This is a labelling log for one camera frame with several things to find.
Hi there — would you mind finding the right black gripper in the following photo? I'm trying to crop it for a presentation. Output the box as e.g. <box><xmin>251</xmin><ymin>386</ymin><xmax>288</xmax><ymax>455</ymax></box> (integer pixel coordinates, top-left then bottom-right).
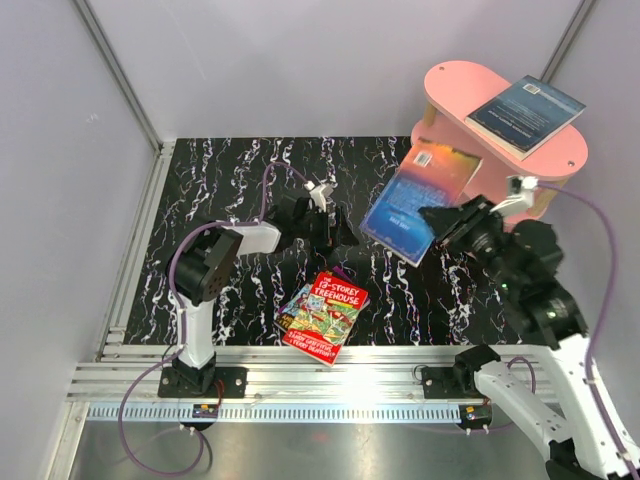
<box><xmin>419</xmin><ymin>193</ymin><xmax>523</xmax><ymax>295</ymax></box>

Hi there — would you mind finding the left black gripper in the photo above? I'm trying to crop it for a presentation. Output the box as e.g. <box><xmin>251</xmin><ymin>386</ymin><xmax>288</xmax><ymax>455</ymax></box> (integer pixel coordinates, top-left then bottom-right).
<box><xmin>292</xmin><ymin>206</ymin><xmax>357</xmax><ymax>247</ymax></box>

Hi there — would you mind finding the purple treehouse book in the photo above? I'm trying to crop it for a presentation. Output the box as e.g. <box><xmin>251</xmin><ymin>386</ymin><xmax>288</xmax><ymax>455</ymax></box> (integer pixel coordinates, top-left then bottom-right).
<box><xmin>332</xmin><ymin>266</ymin><xmax>370</xmax><ymax>308</ymax></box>

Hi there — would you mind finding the blue orange sunset paperback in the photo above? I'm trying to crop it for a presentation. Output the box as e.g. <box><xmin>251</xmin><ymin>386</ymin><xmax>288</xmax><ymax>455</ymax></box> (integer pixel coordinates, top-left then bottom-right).
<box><xmin>360</xmin><ymin>140</ymin><xmax>482</xmax><ymax>267</ymax></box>

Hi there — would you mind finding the red 13-storey treehouse book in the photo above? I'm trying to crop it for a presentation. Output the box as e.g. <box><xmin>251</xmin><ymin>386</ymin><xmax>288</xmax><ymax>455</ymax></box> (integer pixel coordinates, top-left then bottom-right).
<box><xmin>282</xmin><ymin>271</ymin><xmax>369</xmax><ymax>367</ymax></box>

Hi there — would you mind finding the dark blue hardcover book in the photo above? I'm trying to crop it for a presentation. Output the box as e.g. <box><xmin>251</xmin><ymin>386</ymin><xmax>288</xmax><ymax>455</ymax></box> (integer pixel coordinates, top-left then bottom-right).
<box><xmin>465</xmin><ymin>75</ymin><xmax>586</xmax><ymax>161</ymax></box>

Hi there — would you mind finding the blue 169-storey treehouse book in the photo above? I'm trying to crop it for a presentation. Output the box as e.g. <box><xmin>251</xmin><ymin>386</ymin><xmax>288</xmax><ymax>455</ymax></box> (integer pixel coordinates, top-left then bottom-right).
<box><xmin>274</xmin><ymin>284</ymin><xmax>312</xmax><ymax>332</ymax></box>

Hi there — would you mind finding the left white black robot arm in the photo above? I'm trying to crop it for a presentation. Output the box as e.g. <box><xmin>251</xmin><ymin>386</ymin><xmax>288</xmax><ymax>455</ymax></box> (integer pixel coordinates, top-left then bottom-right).
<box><xmin>159</xmin><ymin>194</ymin><xmax>359</xmax><ymax>398</ymax></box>

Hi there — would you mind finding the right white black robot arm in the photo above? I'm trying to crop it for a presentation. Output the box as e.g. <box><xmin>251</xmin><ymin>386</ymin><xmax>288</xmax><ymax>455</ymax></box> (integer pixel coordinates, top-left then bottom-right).
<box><xmin>419</xmin><ymin>196</ymin><xmax>639</xmax><ymax>479</ymax></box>

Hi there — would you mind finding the black marble pattern mat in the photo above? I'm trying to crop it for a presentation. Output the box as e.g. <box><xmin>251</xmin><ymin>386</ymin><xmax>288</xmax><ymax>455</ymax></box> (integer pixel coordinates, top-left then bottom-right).
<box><xmin>124</xmin><ymin>136</ymin><xmax>520</xmax><ymax>346</ymax></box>

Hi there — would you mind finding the pink three-tier shelf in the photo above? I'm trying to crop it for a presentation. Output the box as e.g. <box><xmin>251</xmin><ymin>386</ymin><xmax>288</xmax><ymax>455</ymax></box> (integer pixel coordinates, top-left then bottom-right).
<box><xmin>411</xmin><ymin>61</ymin><xmax>588</xmax><ymax>204</ymax></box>

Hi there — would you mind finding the right small circuit board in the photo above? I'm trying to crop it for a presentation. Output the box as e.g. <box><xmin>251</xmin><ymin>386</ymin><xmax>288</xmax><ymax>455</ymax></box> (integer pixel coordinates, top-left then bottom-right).
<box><xmin>460</xmin><ymin>404</ymin><xmax>493</xmax><ymax>429</ymax></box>

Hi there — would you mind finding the small circuit board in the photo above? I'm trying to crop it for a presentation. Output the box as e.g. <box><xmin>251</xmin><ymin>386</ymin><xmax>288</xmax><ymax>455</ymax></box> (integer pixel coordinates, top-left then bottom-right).
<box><xmin>192</xmin><ymin>404</ymin><xmax>219</xmax><ymax>418</ymax></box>
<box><xmin>460</xmin><ymin>404</ymin><xmax>493</xmax><ymax>429</ymax></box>

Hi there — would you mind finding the left small circuit board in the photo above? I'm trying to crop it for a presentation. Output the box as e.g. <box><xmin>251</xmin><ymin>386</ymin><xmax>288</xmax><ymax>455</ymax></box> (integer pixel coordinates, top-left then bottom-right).
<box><xmin>192</xmin><ymin>404</ymin><xmax>219</xmax><ymax>418</ymax></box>

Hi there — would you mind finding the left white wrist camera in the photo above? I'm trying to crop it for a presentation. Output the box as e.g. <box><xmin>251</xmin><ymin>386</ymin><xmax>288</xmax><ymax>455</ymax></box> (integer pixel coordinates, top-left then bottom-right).
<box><xmin>304</xmin><ymin>181</ymin><xmax>334</xmax><ymax>213</ymax></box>

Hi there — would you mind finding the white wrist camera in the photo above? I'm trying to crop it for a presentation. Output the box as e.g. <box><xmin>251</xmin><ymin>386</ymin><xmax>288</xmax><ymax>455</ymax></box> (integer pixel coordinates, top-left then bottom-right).
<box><xmin>491</xmin><ymin>175</ymin><xmax>538</xmax><ymax>218</ymax></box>
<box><xmin>304</xmin><ymin>181</ymin><xmax>334</xmax><ymax>213</ymax></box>

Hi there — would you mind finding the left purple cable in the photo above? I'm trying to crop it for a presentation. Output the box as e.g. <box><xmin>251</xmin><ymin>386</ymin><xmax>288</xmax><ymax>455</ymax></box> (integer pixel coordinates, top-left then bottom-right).
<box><xmin>117</xmin><ymin>162</ymin><xmax>314</xmax><ymax>476</ymax></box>

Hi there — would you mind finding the purple cable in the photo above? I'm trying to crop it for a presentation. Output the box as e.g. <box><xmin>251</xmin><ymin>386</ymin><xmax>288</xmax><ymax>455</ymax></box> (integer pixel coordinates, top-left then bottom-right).
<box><xmin>409</xmin><ymin>182</ymin><xmax>640</xmax><ymax>461</ymax></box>
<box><xmin>117</xmin><ymin>162</ymin><xmax>314</xmax><ymax>476</ymax></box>

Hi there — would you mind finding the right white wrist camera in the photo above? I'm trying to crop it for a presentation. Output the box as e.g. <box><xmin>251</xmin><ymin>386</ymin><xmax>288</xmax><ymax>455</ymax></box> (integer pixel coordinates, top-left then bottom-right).
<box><xmin>491</xmin><ymin>175</ymin><xmax>538</xmax><ymax>218</ymax></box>

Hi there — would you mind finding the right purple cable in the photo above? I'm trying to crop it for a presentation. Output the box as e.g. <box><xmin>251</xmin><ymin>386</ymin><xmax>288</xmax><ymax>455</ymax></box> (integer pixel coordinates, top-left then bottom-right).
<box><xmin>409</xmin><ymin>182</ymin><xmax>640</xmax><ymax>461</ymax></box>

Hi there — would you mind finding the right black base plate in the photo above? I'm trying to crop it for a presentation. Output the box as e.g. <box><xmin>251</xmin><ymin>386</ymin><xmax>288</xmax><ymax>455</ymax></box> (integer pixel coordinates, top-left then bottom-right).
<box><xmin>419</xmin><ymin>366</ymin><xmax>488</xmax><ymax>402</ymax></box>

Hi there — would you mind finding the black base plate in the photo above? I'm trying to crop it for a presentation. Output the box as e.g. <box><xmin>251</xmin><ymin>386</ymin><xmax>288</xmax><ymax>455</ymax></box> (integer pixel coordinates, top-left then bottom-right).
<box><xmin>419</xmin><ymin>366</ymin><xmax>488</xmax><ymax>402</ymax></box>
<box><xmin>157</xmin><ymin>366</ymin><xmax>248</xmax><ymax>399</ymax></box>

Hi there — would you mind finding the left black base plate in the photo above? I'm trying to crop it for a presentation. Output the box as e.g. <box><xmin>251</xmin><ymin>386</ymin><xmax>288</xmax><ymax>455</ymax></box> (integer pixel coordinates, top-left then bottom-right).
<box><xmin>157</xmin><ymin>366</ymin><xmax>248</xmax><ymax>399</ymax></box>

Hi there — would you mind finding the left aluminium corner post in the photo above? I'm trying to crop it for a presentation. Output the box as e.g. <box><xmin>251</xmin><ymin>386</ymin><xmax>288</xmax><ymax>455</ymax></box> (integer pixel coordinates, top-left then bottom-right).
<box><xmin>74</xmin><ymin>0</ymin><xmax>174</xmax><ymax>156</ymax></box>

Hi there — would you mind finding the aluminium corner post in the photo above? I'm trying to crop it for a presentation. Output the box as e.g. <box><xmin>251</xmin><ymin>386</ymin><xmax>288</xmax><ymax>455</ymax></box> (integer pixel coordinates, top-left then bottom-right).
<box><xmin>540</xmin><ymin>0</ymin><xmax>600</xmax><ymax>83</ymax></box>
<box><xmin>74</xmin><ymin>0</ymin><xmax>174</xmax><ymax>156</ymax></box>

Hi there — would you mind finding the right aluminium corner post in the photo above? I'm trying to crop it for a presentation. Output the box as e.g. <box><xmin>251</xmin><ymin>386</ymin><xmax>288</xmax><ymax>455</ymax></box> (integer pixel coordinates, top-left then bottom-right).
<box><xmin>540</xmin><ymin>0</ymin><xmax>600</xmax><ymax>83</ymax></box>

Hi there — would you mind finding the aluminium mounting rail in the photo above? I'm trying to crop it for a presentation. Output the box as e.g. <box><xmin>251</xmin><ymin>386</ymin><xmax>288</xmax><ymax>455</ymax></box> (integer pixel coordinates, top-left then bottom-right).
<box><xmin>67</xmin><ymin>344</ymin><xmax>464</xmax><ymax>403</ymax></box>

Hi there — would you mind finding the white slotted cable duct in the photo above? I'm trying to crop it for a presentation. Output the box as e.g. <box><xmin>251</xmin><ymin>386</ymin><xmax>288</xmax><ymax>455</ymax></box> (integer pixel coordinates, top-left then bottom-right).
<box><xmin>88</xmin><ymin>402</ymin><xmax>461</xmax><ymax>424</ymax></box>

